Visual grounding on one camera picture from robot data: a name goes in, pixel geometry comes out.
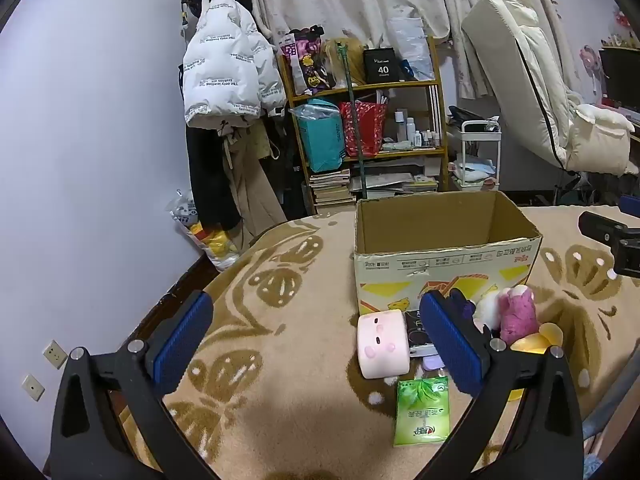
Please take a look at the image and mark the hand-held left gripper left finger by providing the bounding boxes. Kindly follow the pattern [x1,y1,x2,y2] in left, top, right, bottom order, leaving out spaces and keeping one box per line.
[50,290,216,480]

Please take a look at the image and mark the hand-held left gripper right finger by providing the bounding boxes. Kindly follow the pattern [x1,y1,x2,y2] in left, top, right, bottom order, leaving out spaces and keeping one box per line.
[419,290,586,480]

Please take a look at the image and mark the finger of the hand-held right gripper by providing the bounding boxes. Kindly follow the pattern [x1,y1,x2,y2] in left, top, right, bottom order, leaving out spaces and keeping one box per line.
[578,211,640,277]

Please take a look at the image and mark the purple-haired plush doll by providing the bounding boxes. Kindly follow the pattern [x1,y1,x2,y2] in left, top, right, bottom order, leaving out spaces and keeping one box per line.
[449,287,477,322]

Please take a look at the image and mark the white fluffy plush toy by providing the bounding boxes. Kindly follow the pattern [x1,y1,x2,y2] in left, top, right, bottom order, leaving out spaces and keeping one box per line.
[472,285,507,332]

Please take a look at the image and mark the pink pig plush pillow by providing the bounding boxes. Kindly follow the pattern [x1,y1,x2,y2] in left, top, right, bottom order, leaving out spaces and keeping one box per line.
[357,309,411,380]

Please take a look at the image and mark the pink fluffy plush toy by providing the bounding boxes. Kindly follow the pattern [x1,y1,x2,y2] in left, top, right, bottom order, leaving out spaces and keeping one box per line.
[499,284,539,345]

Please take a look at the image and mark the green tissue packet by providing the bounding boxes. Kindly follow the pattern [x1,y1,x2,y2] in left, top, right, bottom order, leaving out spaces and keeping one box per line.
[393,377,451,448]

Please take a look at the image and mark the printed cardboard box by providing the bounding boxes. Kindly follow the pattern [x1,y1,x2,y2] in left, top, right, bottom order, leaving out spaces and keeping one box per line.
[353,191,544,319]

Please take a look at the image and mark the small black box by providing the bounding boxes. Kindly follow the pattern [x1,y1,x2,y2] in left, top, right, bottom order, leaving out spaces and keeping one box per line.
[404,310,441,359]

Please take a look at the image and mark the yellow plush toy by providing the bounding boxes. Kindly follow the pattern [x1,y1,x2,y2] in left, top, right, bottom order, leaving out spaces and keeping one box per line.
[510,322,564,352]

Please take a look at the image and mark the plastic bag of toys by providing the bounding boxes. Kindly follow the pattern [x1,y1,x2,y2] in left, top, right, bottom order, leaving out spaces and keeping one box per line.
[169,189,242,272]

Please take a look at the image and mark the black monitor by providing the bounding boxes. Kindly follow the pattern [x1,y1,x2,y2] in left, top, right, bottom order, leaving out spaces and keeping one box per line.
[597,46,640,112]

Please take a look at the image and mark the white trolley cart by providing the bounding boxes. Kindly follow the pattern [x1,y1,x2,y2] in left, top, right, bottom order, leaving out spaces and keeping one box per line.
[446,105,503,192]

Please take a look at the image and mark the black hanging coat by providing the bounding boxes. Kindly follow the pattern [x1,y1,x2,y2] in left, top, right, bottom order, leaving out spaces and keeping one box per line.
[185,122,242,232]

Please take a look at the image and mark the pile of papers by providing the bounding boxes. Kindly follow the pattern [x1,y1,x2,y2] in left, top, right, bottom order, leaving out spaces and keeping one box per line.
[349,172,442,199]

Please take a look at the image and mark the beige hanging trousers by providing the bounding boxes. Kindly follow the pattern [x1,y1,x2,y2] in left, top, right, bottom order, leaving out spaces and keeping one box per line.
[220,122,289,252]

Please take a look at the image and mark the pink desk fan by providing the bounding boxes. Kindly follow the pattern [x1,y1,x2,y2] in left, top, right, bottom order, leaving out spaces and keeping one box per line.
[579,44,602,97]

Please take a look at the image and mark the stack of books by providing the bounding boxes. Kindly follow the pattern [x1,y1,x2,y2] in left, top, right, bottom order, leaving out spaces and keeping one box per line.
[307,168,354,206]

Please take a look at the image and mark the wooden shelf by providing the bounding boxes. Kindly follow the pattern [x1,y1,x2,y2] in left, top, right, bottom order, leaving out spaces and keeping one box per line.
[276,35,449,217]

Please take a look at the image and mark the group of small bottles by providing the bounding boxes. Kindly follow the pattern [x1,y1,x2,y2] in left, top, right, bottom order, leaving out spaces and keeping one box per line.
[394,109,442,149]

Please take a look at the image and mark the red gift bag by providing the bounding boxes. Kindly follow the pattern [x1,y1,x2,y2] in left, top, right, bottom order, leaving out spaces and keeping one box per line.
[339,101,389,157]

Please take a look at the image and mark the green pole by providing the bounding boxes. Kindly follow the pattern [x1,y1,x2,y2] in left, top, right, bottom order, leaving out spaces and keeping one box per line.
[336,41,369,202]

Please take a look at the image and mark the teal shopping bag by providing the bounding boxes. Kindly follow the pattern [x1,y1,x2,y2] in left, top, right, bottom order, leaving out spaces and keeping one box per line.
[289,99,347,174]

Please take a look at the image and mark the clear plastic bag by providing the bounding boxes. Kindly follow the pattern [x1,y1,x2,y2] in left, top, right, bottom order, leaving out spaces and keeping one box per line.
[386,17,434,82]

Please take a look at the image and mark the black square box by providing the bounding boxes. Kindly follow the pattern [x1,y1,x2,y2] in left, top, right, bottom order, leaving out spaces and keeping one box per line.
[363,47,404,84]

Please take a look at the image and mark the white puffer jacket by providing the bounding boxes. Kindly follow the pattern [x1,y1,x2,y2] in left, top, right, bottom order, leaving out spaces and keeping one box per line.
[180,0,287,129]

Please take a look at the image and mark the blonde wig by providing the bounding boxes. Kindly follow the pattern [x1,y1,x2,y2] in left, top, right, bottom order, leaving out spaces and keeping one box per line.
[324,37,367,87]

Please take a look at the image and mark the purple printed packet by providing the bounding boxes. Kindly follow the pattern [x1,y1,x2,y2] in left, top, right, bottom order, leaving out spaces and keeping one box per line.
[279,27,335,97]

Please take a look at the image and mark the white wall socket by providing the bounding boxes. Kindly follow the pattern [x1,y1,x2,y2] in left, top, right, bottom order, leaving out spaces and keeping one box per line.
[20,373,46,402]
[42,339,69,369]

